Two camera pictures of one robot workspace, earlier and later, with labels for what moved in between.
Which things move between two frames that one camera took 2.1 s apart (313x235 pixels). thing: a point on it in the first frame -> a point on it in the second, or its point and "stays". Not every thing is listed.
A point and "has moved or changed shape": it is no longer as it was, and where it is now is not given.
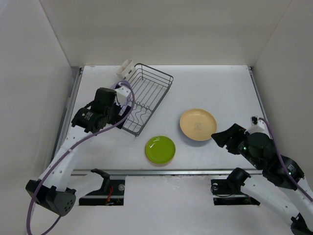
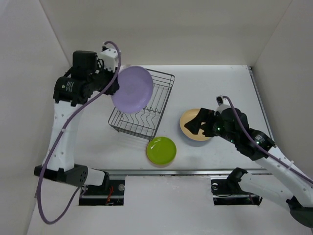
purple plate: (127, 84) has moved or changed shape
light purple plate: (190, 142) stays
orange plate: (160, 165) stays
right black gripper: (235, 131) -> (205, 115)
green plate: (160, 150) stays
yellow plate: (198, 125) stays
